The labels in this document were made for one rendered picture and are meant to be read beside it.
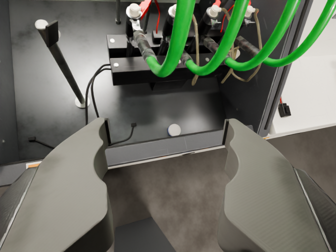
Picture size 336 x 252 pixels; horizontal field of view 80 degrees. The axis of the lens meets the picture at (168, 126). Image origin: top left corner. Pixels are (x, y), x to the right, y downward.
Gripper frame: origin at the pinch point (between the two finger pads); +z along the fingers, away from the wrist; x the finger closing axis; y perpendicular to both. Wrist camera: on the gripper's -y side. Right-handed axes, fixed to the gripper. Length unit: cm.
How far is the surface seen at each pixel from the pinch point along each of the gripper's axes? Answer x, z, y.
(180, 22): 1.0, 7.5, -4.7
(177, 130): 3, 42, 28
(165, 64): -0.2, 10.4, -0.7
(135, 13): -5.8, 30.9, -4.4
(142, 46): -3.9, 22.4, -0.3
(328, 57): 52, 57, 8
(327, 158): 143, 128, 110
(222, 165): 43, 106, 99
